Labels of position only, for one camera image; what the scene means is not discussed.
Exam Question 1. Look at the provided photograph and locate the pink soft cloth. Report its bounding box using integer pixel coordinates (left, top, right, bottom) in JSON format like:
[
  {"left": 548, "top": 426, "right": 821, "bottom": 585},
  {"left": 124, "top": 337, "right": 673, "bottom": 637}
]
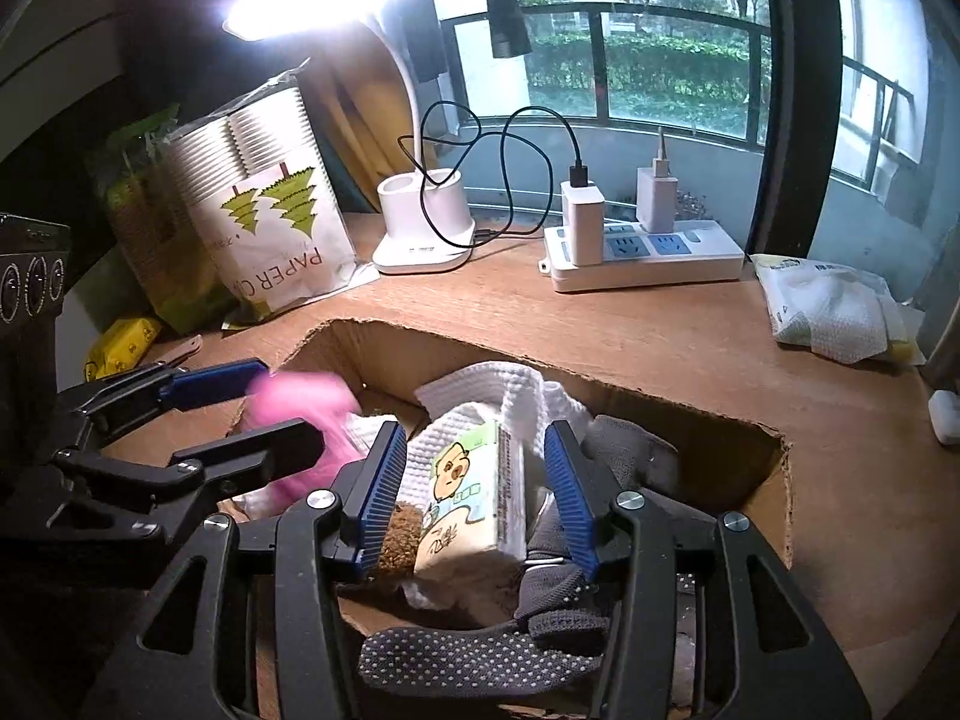
[{"left": 242, "top": 367, "right": 370, "bottom": 515}]

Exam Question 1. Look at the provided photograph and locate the grey dotted glove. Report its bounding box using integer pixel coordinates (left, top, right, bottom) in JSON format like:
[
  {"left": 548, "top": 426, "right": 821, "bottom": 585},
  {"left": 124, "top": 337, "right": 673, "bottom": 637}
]
[{"left": 358, "top": 413, "right": 680, "bottom": 701}]

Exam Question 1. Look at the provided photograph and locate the white towel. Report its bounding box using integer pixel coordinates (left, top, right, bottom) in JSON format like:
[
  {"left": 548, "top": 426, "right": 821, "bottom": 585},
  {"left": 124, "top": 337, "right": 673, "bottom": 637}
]
[{"left": 239, "top": 358, "right": 599, "bottom": 527}]

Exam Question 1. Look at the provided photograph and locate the cartoon tissue pack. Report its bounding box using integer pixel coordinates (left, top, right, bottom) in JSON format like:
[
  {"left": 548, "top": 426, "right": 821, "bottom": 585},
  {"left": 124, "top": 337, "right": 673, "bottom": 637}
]
[{"left": 413, "top": 418, "right": 527, "bottom": 583}]

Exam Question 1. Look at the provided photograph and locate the pink folding knife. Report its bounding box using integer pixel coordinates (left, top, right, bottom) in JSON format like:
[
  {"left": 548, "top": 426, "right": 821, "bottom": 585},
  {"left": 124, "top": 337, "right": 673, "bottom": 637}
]
[{"left": 156, "top": 335, "right": 203, "bottom": 366}]

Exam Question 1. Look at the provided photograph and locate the yellow packet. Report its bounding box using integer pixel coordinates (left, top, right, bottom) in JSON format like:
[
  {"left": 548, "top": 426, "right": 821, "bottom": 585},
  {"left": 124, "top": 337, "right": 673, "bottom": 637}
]
[{"left": 83, "top": 317, "right": 163, "bottom": 382}]

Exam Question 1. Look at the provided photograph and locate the green plastic bag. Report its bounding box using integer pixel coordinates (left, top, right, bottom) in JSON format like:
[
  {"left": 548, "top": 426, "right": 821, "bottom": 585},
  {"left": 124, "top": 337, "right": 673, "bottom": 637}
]
[{"left": 86, "top": 106, "right": 235, "bottom": 335}]

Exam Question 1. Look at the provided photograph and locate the open cardboard box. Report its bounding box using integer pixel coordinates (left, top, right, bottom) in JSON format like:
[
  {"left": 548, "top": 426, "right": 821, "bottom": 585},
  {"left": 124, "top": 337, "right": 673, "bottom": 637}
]
[{"left": 224, "top": 317, "right": 796, "bottom": 717}]

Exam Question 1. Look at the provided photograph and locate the brown scrubbing sponge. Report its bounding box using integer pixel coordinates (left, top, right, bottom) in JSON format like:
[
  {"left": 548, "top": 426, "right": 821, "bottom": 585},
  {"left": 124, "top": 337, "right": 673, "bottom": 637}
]
[{"left": 376, "top": 502, "right": 423, "bottom": 578}]

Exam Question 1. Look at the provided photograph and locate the black audio device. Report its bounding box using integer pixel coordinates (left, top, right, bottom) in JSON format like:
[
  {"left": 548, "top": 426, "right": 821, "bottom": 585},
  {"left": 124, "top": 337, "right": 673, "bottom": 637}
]
[{"left": 0, "top": 211, "right": 71, "bottom": 359}]

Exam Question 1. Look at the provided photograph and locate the paper cup package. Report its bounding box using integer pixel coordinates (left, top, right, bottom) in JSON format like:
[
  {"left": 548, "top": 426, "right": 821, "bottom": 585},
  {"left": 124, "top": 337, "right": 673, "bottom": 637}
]
[{"left": 163, "top": 67, "right": 376, "bottom": 330}]

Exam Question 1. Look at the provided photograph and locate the white earbud case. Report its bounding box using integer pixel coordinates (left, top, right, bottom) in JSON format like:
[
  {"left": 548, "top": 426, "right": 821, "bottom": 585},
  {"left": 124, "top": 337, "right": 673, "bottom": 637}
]
[{"left": 928, "top": 390, "right": 960, "bottom": 447}]

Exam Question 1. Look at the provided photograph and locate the white wipes pack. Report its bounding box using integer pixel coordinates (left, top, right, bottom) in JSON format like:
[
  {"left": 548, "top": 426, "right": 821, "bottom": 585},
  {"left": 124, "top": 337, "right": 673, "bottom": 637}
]
[{"left": 752, "top": 254, "right": 926, "bottom": 367}]

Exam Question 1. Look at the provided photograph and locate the steel travel mug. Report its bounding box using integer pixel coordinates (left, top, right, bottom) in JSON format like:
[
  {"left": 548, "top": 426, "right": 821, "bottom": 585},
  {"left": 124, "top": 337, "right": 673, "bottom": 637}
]
[{"left": 921, "top": 271, "right": 958, "bottom": 390}]

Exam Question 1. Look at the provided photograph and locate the white desk lamp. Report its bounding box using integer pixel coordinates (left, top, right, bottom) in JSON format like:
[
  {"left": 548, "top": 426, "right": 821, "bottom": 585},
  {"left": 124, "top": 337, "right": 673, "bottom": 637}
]
[{"left": 223, "top": 0, "right": 475, "bottom": 277}]

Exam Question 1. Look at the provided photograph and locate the white power strip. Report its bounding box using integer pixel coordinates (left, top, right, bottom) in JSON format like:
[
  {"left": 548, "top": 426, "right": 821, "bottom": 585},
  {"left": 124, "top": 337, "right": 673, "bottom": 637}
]
[{"left": 539, "top": 220, "right": 745, "bottom": 294}]

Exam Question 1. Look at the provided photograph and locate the large white charger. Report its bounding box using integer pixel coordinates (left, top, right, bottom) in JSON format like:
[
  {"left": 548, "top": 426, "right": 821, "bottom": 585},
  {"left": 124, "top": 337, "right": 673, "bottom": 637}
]
[{"left": 562, "top": 181, "right": 605, "bottom": 266}]

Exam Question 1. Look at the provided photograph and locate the black balcony railing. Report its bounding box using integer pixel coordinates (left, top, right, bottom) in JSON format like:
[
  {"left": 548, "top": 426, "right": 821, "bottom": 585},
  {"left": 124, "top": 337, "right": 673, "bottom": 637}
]
[{"left": 440, "top": 0, "right": 918, "bottom": 189}]

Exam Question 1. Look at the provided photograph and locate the small white charger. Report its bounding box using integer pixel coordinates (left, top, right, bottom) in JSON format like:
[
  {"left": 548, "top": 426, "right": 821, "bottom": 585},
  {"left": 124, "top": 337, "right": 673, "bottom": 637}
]
[{"left": 636, "top": 130, "right": 679, "bottom": 234}]

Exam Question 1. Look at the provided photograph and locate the black cable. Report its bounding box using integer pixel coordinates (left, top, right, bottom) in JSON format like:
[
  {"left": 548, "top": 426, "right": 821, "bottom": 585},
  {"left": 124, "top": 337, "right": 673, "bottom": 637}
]
[{"left": 397, "top": 99, "right": 591, "bottom": 249}]

